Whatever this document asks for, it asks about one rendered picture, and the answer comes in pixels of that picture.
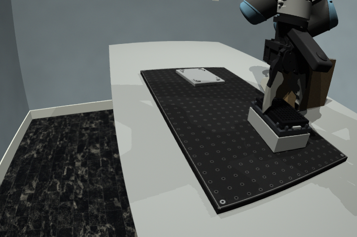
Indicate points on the white rectangular frame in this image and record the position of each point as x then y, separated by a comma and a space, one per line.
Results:
200, 77

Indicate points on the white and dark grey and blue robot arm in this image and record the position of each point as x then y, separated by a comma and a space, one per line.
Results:
320, 14

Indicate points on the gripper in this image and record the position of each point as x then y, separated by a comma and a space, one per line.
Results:
282, 55

